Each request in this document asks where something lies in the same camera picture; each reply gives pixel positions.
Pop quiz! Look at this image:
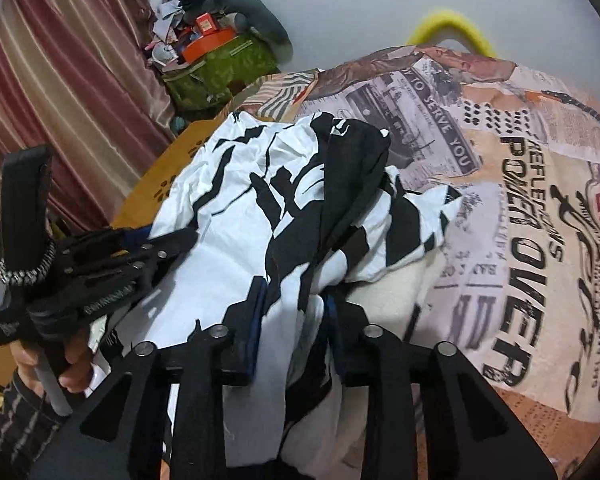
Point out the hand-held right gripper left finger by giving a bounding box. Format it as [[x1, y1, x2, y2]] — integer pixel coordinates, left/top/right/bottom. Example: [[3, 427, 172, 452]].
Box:
[[27, 276, 271, 480]]

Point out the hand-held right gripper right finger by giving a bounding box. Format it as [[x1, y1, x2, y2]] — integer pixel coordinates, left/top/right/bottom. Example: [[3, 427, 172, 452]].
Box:
[[322, 292, 556, 480]]

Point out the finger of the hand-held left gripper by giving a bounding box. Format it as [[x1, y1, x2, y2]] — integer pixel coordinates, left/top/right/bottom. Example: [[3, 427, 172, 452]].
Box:
[[125, 228, 199, 282], [99, 226, 154, 254]]

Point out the black and white patterned garment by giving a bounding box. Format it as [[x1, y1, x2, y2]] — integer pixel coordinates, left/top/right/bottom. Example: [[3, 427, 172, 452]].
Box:
[[87, 110, 463, 466]]

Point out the person's left forearm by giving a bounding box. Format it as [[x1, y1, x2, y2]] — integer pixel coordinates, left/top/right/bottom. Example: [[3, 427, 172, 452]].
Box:
[[0, 375, 78, 480]]

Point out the person's left hand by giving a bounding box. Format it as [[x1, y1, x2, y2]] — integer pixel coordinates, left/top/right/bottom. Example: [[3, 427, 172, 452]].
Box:
[[11, 327, 100, 396]]

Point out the yellow paw print mat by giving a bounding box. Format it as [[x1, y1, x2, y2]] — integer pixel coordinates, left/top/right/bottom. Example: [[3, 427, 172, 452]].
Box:
[[111, 119, 236, 231]]

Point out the cream fleece cloth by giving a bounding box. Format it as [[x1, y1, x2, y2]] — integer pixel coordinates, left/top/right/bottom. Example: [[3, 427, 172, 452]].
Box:
[[290, 255, 456, 480]]

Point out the pink striped curtain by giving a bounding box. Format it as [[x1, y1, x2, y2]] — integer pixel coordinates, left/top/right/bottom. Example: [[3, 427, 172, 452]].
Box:
[[0, 0, 173, 233]]

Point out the green bag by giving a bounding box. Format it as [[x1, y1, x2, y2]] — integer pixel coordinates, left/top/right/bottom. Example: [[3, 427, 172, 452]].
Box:
[[161, 30, 281, 113]]

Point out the zebra striped cloth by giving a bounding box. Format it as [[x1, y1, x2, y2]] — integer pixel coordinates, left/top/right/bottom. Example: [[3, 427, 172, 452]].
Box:
[[237, 71, 326, 121]]

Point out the printed blanket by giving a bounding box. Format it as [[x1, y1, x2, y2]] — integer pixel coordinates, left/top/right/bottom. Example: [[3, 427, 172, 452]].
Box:
[[240, 45, 600, 441]]

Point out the orange box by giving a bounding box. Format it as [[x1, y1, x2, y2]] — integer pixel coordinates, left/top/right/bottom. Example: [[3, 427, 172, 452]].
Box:
[[182, 27, 236, 61]]

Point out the pile of mixed clutter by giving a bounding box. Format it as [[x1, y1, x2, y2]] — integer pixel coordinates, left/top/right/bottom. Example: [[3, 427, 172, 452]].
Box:
[[145, 0, 226, 68]]

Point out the grey plush pillow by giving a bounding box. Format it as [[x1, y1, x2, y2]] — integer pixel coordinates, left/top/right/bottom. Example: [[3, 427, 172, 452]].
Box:
[[215, 0, 293, 58]]

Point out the yellow hoop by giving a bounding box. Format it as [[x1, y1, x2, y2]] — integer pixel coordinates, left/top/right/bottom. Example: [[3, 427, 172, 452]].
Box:
[[407, 9, 498, 58]]

